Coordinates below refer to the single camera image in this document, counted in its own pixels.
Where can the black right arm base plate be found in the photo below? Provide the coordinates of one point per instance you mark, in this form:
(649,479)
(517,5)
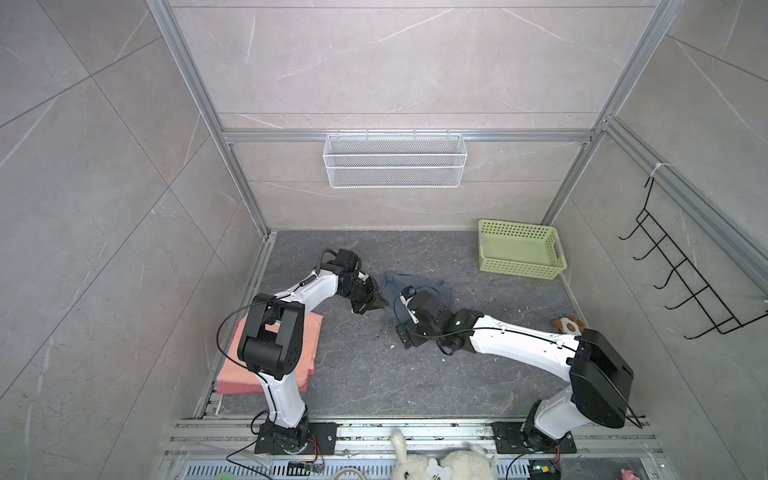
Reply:
(519,437)

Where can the light green plastic basket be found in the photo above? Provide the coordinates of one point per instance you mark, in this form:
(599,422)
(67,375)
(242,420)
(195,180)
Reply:
(520,249)

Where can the aluminium front rail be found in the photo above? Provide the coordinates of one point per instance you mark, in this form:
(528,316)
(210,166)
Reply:
(357,437)

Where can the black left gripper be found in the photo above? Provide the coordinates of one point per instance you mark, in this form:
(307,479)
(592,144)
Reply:
(374,300)

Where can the black wire hook rack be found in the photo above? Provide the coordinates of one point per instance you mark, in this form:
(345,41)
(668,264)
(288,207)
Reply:
(696,289)

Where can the aluminium frame post corner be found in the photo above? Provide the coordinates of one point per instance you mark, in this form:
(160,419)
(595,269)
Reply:
(660,22)
(170,30)

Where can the white wire mesh basket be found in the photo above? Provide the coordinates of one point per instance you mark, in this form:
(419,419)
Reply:
(359,161)

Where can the aluminium frame post right corner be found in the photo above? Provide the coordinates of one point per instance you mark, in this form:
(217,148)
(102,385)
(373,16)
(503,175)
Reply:
(660,22)

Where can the white plush toy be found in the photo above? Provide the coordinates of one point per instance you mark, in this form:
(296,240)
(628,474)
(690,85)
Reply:
(467,464)

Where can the aluminium frame post left corner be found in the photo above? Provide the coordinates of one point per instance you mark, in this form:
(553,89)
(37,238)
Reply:
(170,30)

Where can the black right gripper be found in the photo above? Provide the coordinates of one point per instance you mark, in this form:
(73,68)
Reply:
(407,327)

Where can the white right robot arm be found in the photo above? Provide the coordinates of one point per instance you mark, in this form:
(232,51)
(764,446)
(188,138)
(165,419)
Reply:
(598,379)

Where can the blue-grey t-shirt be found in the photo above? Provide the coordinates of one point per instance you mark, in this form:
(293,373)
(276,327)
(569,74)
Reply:
(396,283)

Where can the small brown plush toy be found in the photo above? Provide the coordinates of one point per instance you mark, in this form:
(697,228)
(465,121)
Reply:
(570,325)

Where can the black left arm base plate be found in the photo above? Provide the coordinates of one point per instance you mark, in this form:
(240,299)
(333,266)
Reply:
(305,439)

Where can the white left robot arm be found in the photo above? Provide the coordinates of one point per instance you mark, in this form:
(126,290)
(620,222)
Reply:
(271,342)

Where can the folded pink t-shirt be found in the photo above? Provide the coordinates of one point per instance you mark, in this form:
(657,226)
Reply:
(234,379)

